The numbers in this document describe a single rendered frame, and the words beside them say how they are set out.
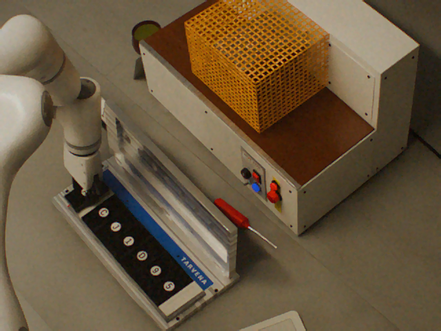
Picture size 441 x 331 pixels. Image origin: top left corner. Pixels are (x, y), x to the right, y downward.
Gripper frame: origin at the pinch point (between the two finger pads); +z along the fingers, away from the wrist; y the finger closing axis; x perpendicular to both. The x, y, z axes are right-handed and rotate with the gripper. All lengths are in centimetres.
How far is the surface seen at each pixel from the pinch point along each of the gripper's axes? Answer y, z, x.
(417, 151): 42, -9, 66
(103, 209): 6.5, 1.6, 0.6
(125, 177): 2.1, 0.8, 10.0
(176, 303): 35.8, 2.1, -0.9
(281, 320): 53, 1, 14
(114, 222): 10.9, 1.6, 0.8
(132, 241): 17.6, 1.5, 0.9
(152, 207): 12.7, 0.9, 10.1
